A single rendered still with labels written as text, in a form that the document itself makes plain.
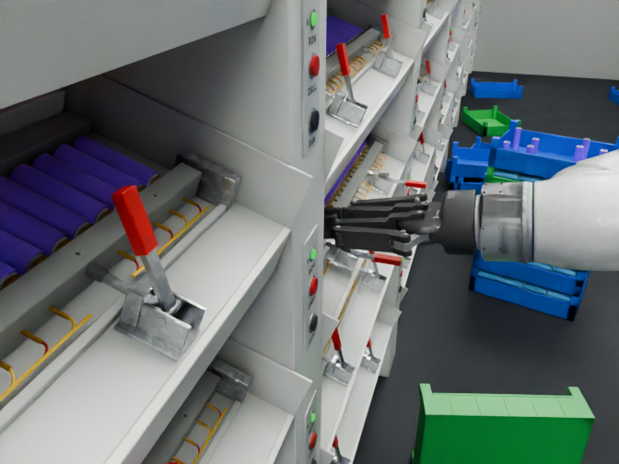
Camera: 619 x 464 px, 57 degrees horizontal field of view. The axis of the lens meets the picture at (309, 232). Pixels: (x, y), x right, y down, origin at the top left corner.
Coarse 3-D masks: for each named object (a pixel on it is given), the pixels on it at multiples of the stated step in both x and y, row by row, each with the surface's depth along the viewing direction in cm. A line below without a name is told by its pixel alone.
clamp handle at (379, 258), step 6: (348, 252) 77; (354, 252) 77; (360, 252) 77; (366, 258) 77; (372, 258) 76; (378, 258) 76; (384, 258) 76; (390, 258) 76; (396, 258) 76; (402, 258) 76; (396, 264) 76
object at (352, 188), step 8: (376, 144) 110; (368, 152) 106; (376, 152) 107; (368, 160) 103; (360, 168) 99; (368, 168) 100; (360, 176) 97; (352, 184) 93; (360, 184) 96; (344, 192) 90; (352, 192) 91; (360, 192) 95; (344, 200) 88; (328, 264) 75
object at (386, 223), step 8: (336, 216) 70; (392, 216) 67; (400, 216) 67; (408, 216) 66; (416, 216) 66; (424, 216) 66; (336, 224) 69; (344, 224) 69; (352, 224) 69; (360, 224) 68; (368, 224) 68; (376, 224) 68; (384, 224) 68; (392, 224) 67
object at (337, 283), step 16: (384, 128) 112; (368, 144) 113; (384, 144) 112; (400, 144) 113; (384, 160) 112; (400, 160) 114; (400, 176) 108; (368, 192) 98; (336, 272) 76; (352, 272) 78; (336, 288) 73; (336, 304) 71; (336, 320) 61
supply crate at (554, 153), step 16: (512, 128) 166; (496, 144) 152; (528, 144) 167; (544, 144) 164; (560, 144) 162; (576, 144) 160; (592, 144) 158; (608, 144) 155; (496, 160) 154; (512, 160) 152; (528, 160) 149; (544, 160) 147; (560, 160) 145; (544, 176) 148
